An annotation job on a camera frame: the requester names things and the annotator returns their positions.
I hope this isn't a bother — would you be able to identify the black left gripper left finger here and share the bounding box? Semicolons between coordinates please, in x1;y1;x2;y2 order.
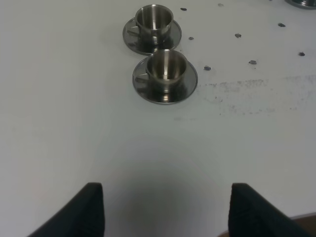
30;183;105;237

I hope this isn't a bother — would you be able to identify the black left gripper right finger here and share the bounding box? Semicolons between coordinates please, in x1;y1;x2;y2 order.
228;183;311;237

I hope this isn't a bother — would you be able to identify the stainless steel teacup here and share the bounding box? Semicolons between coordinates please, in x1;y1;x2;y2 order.
135;49;188;93
127;4;174;45

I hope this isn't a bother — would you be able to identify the near stainless steel teacup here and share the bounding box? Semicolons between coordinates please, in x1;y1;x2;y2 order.
135;49;188;93

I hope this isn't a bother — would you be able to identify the far stainless steel teacup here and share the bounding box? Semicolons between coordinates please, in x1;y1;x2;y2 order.
127;4;174;45

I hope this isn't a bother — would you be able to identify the stainless steel teapot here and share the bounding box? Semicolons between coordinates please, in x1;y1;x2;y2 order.
285;0;316;10

